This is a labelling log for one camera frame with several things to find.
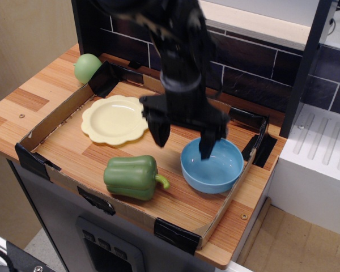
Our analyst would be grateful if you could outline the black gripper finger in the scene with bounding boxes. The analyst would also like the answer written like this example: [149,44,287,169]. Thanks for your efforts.
[199,129,221,159]
[146,113,171,147]

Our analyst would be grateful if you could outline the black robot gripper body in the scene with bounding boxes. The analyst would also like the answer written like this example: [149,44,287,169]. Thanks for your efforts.
[139,75,230,138]

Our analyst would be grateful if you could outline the light blue bowl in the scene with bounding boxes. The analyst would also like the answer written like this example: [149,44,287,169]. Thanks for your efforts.
[180,138,244,194]

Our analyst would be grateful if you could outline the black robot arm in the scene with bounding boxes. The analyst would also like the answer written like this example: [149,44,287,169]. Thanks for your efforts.
[94,1,230,159]

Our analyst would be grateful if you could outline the pale yellow scalloped plate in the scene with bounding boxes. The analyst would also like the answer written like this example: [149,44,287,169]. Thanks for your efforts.
[81,95,148,146]

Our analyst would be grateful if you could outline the green toy bell pepper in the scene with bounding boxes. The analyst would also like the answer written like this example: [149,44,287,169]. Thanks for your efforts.
[103,155,170,201]

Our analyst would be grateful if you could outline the cardboard tray with black tape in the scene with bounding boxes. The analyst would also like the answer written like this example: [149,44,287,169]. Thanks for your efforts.
[14,59,278,256]

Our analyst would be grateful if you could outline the light green round toy fruit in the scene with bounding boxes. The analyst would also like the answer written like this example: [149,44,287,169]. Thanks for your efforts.
[73,53,102,84]

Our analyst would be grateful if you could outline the light wooden upper shelf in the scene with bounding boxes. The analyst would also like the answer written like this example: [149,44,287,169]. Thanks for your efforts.
[199,1,319,51]

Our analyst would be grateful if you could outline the white toy sink drainboard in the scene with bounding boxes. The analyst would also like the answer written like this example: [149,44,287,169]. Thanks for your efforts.
[268,104,340,234]

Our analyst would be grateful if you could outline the grey toy oven front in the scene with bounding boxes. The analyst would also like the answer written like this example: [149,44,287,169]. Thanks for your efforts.
[76,217,145,271]

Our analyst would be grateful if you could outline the dark grey vertical post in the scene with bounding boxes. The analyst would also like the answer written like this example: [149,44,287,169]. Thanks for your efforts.
[279,0,338,138]

